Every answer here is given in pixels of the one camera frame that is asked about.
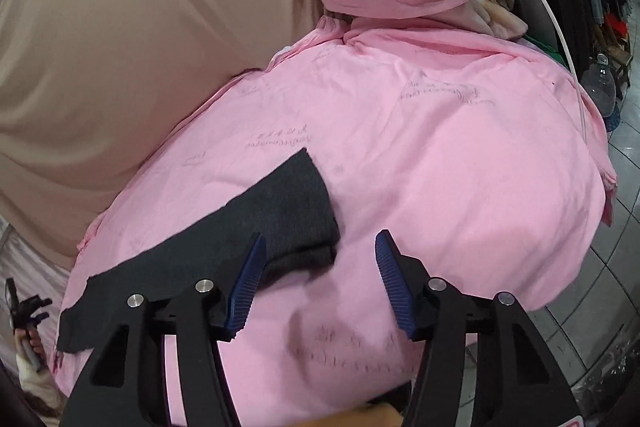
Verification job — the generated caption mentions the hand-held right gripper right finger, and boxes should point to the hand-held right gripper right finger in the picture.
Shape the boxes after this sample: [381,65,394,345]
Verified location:
[375,229,587,427]

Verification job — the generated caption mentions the dark grey pants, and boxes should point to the dark grey pants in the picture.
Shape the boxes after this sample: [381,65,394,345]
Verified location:
[56,148,341,354]

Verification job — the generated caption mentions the person's left forearm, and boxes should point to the person's left forearm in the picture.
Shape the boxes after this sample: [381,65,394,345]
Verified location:
[14,351,68,420]

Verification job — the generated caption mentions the pink printed sheet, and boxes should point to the pink printed sheet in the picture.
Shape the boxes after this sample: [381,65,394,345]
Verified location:
[52,14,619,427]

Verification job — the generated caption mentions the white cable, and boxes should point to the white cable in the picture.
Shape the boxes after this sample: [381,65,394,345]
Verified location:
[492,0,587,138]

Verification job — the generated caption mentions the person's left hand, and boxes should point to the person's left hand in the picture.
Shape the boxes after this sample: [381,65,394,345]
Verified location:
[14,327,47,372]

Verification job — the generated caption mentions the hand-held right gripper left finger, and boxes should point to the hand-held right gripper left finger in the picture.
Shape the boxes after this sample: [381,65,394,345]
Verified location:
[60,233,267,427]

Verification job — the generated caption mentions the green cloth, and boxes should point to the green cloth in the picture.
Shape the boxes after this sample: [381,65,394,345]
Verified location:
[520,34,572,68]

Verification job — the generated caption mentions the beige headboard cover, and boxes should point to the beige headboard cover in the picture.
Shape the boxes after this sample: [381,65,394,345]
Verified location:
[0,0,332,273]

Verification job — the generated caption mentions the clear plastic bottle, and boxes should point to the clear plastic bottle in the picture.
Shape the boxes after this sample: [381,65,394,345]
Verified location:
[582,53,619,118]

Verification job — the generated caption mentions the white cloth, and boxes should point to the white cloth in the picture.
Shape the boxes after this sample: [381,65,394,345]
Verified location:
[0,217,72,308]

